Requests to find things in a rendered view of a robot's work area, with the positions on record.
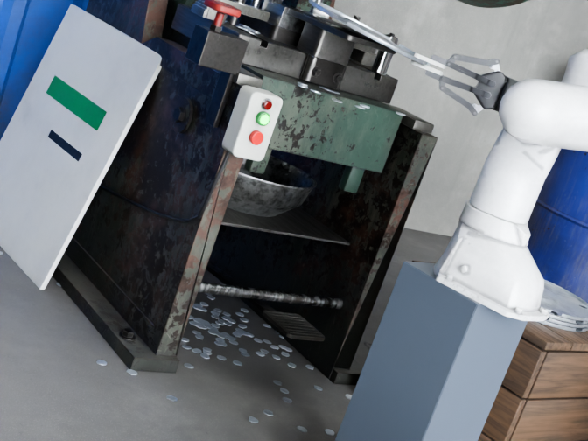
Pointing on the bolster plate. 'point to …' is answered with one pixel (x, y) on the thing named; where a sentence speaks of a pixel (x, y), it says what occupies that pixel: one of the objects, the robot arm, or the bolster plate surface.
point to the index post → (383, 58)
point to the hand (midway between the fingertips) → (428, 64)
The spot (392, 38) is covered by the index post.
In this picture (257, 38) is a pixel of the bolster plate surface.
